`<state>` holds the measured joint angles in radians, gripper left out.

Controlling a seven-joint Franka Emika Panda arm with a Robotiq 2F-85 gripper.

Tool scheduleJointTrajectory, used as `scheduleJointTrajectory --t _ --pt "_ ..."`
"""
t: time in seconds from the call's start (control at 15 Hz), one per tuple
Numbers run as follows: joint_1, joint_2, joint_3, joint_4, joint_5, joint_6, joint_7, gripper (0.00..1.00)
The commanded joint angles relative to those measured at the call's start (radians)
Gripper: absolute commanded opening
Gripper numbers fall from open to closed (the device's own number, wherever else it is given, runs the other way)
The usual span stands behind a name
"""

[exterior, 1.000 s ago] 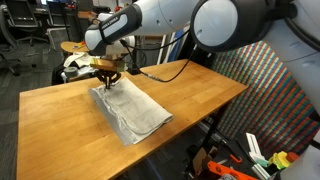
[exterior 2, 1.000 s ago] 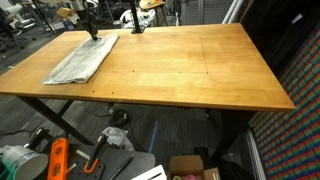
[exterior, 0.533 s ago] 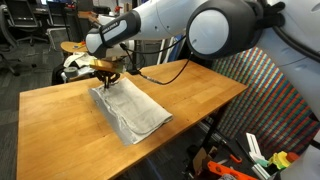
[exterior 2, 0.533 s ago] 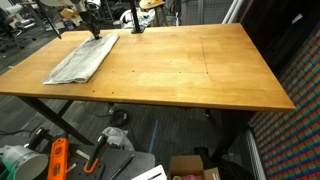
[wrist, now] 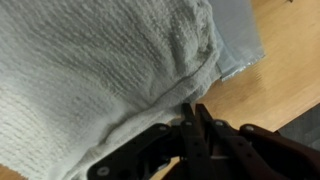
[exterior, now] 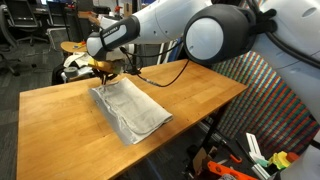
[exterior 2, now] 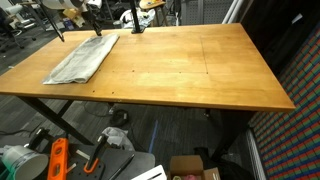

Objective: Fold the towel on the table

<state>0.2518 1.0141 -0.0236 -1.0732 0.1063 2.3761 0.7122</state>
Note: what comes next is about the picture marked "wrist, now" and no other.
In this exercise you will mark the white cloth towel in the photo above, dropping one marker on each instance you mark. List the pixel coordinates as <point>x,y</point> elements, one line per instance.
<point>93,66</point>

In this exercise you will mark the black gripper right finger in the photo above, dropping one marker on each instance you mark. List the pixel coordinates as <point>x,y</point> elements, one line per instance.
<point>260,153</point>

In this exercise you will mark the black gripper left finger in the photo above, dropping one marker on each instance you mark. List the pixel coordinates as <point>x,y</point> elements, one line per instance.
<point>156,150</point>

